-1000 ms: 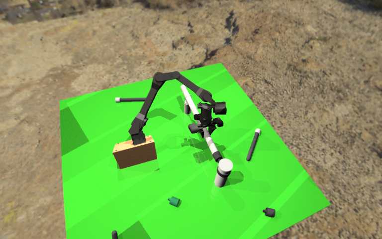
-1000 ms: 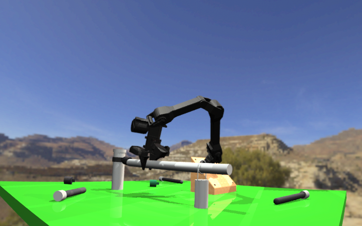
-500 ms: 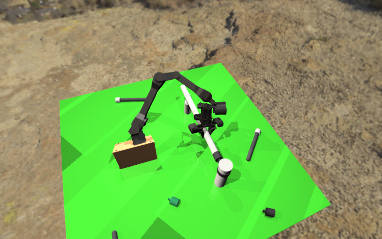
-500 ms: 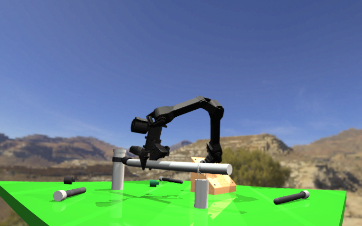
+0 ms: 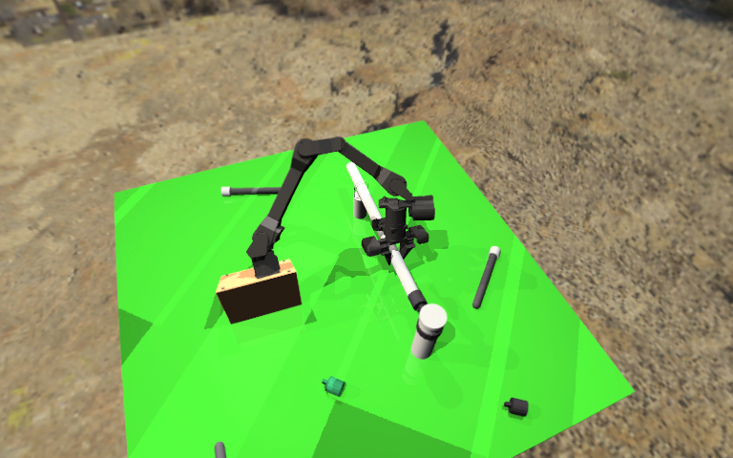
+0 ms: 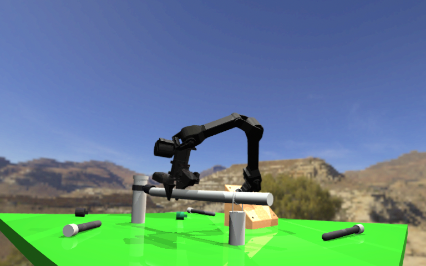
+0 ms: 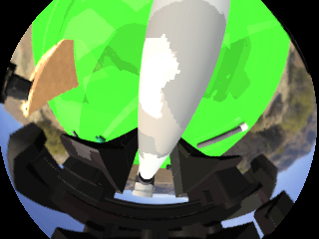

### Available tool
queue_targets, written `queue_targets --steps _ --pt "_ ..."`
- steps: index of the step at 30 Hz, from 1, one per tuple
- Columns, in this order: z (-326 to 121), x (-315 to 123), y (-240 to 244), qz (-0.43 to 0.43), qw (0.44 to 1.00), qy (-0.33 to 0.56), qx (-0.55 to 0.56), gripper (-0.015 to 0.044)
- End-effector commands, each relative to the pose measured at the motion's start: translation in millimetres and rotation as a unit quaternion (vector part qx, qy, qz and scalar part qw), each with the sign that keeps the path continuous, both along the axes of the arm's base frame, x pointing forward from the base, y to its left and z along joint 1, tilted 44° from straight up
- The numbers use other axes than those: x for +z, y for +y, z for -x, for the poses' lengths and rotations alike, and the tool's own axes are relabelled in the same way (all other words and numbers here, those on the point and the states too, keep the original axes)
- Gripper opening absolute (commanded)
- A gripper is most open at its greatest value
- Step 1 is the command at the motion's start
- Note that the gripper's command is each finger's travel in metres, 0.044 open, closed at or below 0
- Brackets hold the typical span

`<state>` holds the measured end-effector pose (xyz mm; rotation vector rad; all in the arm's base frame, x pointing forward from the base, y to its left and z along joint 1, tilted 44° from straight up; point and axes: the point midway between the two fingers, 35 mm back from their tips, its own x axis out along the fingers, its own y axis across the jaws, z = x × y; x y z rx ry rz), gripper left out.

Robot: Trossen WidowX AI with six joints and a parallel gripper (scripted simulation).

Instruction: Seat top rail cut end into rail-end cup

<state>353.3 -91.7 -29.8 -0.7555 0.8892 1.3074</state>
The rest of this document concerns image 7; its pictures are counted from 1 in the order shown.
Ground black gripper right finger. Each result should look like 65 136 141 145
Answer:
168 136 242 198

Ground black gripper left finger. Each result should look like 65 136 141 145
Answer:
60 128 139 194

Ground grey metal post with cap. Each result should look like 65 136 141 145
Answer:
133 182 153 198

